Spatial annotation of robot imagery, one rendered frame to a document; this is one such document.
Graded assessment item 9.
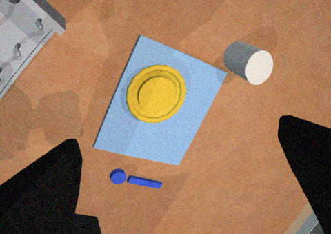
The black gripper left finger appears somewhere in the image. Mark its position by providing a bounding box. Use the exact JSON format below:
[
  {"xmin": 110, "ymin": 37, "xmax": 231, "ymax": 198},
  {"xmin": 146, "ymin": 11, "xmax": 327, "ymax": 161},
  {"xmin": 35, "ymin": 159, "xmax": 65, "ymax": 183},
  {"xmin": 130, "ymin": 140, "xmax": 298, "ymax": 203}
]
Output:
[{"xmin": 0, "ymin": 139, "xmax": 83, "ymax": 234}]

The grey cylinder with white end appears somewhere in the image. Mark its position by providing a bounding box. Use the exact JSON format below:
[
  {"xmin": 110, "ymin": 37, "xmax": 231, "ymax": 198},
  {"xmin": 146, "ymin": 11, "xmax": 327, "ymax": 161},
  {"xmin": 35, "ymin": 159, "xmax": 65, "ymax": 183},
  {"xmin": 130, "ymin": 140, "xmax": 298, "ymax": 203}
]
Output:
[{"xmin": 223, "ymin": 41, "xmax": 273, "ymax": 85}]

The light blue mat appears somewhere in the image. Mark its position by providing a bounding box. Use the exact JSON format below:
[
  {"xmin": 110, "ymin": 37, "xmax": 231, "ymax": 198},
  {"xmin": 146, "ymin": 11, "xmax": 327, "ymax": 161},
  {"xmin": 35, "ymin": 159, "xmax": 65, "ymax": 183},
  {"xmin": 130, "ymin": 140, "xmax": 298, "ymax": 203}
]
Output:
[{"xmin": 93, "ymin": 35, "xmax": 227, "ymax": 165}]

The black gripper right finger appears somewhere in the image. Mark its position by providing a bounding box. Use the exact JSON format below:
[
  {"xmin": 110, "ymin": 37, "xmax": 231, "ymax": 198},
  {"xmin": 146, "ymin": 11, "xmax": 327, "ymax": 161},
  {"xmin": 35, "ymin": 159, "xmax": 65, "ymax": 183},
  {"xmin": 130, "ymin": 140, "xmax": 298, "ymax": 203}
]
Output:
[{"xmin": 278, "ymin": 115, "xmax": 331, "ymax": 234}]

